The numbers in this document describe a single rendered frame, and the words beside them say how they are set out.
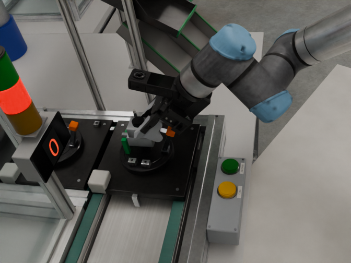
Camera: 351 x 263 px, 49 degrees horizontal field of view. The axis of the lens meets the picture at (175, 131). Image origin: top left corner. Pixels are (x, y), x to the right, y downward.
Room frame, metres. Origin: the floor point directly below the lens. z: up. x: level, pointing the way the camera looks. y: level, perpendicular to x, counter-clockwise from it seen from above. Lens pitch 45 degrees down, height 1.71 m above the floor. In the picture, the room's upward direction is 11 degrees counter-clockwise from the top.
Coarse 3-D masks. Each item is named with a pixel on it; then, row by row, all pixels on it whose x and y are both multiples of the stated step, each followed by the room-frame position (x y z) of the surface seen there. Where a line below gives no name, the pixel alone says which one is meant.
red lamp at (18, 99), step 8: (16, 88) 0.52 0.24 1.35; (24, 88) 0.54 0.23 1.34; (0, 96) 0.51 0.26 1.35; (8, 96) 0.51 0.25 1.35; (16, 96) 0.52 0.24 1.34; (24, 96) 0.53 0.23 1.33; (0, 104) 0.52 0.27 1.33; (8, 104) 0.51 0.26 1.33; (16, 104) 0.52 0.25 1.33; (24, 104) 0.52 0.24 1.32; (8, 112) 0.52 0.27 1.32; (16, 112) 0.51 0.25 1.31
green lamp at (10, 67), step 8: (8, 56) 0.54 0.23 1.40; (0, 64) 0.52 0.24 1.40; (8, 64) 0.53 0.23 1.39; (0, 72) 0.52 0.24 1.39; (8, 72) 0.52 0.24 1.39; (16, 72) 0.54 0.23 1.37; (0, 80) 0.51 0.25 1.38; (8, 80) 0.52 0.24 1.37; (16, 80) 0.53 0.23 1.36; (0, 88) 0.51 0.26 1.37; (8, 88) 0.52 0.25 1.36
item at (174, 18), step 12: (108, 0) 0.93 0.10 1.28; (120, 0) 0.91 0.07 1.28; (132, 0) 0.90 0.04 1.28; (144, 0) 0.97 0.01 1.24; (156, 0) 0.98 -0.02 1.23; (168, 0) 0.98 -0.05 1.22; (180, 0) 0.97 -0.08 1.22; (144, 12) 0.88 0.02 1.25; (156, 12) 0.93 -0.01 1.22; (168, 12) 0.93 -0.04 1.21; (180, 12) 0.94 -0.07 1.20; (192, 12) 0.92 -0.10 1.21; (156, 24) 0.87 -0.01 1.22; (168, 24) 0.89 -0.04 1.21; (180, 24) 0.90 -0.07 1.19
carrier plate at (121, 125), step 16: (192, 128) 0.74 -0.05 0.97; (112, 144) 0.74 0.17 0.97; (176, 144) 0.69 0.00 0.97; (192, 144) 0.68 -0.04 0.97; (112, 160) 0.68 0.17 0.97; (176, 160) 0.64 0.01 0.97; (192, 160) 0.63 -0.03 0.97; (112, 176) 0.63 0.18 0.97; (128, 176) 0.62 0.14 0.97; (144, 176) 0.61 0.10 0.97; (160, 176) 0.60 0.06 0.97; (176, 176) 0.59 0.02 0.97; (112, 192) 0.59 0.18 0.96; (128, 192) 0.57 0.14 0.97; (144, 192) 0.56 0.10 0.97; (160, 192) 0.55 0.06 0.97; (176, 192) 0.54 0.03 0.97
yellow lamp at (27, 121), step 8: (32, 104) 0.54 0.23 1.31; (24, 112) 0.52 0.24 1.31; (32, 112) 0.53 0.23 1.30; (16, 120) 0.51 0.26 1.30; (24, 120) 0.52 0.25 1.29; (32, 120) 0.52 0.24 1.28; (40, 120) 0.54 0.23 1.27; (16, 128) 0.52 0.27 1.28; (24, 128) 0.51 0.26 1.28; (32, 128) 0.52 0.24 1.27
